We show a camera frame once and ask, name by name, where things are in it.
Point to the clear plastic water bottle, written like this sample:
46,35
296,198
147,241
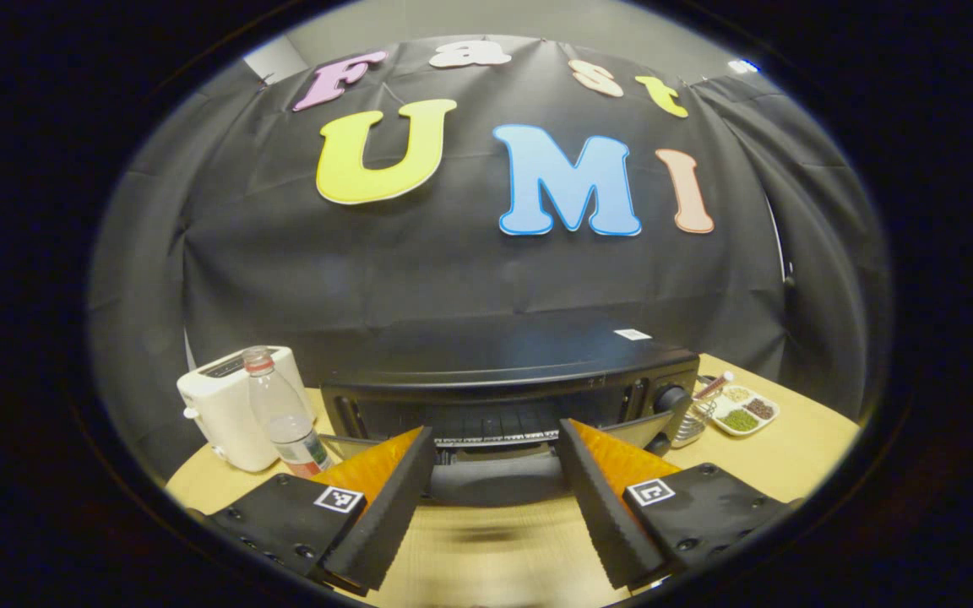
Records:
288,431

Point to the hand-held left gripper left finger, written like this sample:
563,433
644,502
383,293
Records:
389,515

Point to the brown stick white tip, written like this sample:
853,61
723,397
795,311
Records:
716,384

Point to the white toaster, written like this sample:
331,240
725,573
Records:
220,414

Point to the black backdrop cloth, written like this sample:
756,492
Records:
453,270

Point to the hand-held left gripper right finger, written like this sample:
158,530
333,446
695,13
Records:
600,507

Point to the small ceiling light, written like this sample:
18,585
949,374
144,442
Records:
741,66

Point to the white divided dish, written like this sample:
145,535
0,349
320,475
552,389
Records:
744,412

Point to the black electric oven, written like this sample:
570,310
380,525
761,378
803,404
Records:
495,376

